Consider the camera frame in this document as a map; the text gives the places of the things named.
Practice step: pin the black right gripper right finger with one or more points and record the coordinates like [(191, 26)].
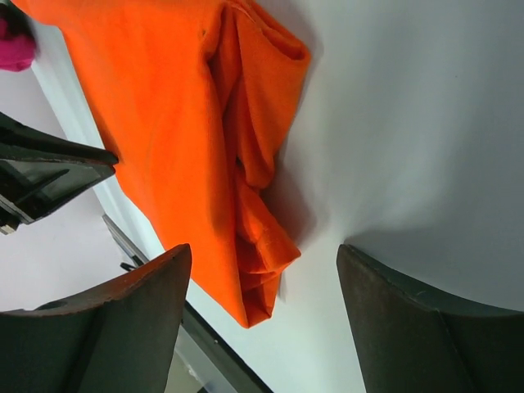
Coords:
[(412, 337)]

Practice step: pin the aluminium frame rail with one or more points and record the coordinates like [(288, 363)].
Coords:
[(133, 258)]

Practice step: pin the magenta t-shirt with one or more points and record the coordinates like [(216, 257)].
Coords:
[(18, 45)]

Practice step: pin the orange t-shirt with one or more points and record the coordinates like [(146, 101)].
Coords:
[(195, 98)]

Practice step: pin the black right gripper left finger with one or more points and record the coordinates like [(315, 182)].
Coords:
[(118, 336)]

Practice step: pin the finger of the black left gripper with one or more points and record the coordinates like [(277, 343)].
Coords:
[(31, 191), (14, 133)]

